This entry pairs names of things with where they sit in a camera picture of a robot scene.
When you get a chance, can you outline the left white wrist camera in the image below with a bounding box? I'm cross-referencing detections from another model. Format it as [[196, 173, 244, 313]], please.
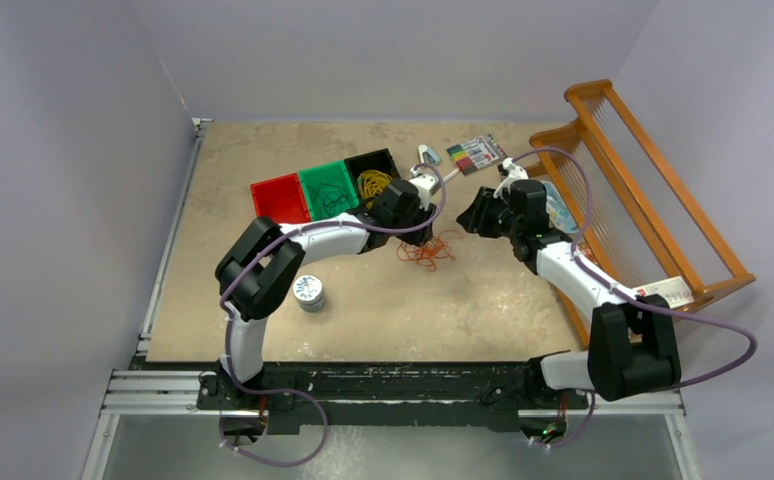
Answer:
[[409, 164, 440, 196]]

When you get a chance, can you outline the green plastic bin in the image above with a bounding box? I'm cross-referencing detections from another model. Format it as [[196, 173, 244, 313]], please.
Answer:
[[297, 161, 360, 221]]

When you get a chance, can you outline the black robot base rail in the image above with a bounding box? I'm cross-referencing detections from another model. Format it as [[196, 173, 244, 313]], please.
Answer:
[[197, 361, 588, 435]]

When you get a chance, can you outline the red plastic bin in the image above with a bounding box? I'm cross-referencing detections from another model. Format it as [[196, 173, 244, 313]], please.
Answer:
[[250, 173, 311, 224]]

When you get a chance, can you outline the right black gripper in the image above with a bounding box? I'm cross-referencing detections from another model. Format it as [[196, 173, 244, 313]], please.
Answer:
[[457, 187, 522, 240]]

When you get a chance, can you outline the white red cardboard box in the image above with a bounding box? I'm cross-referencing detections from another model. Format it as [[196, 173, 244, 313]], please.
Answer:
[[634, 276, 694, 309]]

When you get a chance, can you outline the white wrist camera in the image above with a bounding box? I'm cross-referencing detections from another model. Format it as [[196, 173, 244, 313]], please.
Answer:
[[409, 164, 440, 196], [493, 157, 530, 199]]

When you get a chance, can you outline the yellow coiled cable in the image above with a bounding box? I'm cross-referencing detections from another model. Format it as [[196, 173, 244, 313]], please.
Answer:
[[357, 169, 395, 200]]

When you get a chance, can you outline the blue white plastic packet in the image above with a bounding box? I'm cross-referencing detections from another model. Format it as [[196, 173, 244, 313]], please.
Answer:
[[541, 180, 579, 235]]

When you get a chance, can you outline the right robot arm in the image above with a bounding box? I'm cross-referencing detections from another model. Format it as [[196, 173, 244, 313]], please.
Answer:
[[457, 180, 681, 407]]

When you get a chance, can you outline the wooden rack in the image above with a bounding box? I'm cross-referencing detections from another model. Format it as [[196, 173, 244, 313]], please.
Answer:
[[528, 79, 756, 312]]

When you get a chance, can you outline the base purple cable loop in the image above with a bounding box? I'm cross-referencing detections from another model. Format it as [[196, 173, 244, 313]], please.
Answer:
[[217, 385, 333, 468]]

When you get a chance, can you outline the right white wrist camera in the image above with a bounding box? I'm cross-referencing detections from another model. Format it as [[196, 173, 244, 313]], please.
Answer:
[[493, 157, 530, 199]]

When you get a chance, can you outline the round blue white tin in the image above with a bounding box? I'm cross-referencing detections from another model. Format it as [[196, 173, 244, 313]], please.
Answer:
[[292, 274, 326, 313]]

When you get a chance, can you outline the loose white marker pen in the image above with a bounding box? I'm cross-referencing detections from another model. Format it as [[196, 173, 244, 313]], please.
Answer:
[[442, 168, 460, 185]]

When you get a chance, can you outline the black plastic bin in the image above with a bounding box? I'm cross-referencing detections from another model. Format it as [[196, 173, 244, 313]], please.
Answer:
[[343, 148, 401, 202]]

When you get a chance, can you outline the marker pen pack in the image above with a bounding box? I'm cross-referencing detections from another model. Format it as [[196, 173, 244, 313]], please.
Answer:
[[446, 134, 508, 176]]

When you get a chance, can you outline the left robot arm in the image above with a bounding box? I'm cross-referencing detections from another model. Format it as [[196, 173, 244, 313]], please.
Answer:
[[214, 174, 442, 409]]

